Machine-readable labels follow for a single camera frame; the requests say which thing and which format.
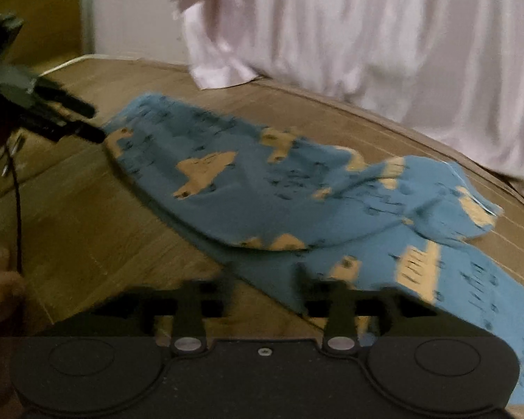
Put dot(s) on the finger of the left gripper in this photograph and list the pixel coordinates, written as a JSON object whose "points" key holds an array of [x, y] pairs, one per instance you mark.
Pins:
{"points": [[54, 127], [52, 91]]}

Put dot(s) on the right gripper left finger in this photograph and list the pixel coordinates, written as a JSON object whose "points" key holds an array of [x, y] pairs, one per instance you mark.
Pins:
{"points": [[136, 312]]}

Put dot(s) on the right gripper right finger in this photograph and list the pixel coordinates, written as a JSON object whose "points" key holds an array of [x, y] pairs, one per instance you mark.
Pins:
{"points": [[393, 311]]}

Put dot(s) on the blue car-print pants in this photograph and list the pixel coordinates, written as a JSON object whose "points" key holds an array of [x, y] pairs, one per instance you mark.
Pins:
{"points": [[263, 202]]}

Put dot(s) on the wooden headboard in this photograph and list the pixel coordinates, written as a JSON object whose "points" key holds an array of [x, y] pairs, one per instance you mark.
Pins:
{"points": [[52, 31]]}

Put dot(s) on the woven bamboo mat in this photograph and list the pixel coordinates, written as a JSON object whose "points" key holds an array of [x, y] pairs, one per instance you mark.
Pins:
{"points": [[85, 236]]}

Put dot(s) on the pink satin curtain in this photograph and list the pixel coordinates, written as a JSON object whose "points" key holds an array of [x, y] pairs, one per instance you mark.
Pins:
{"points": [[450, 69]]}

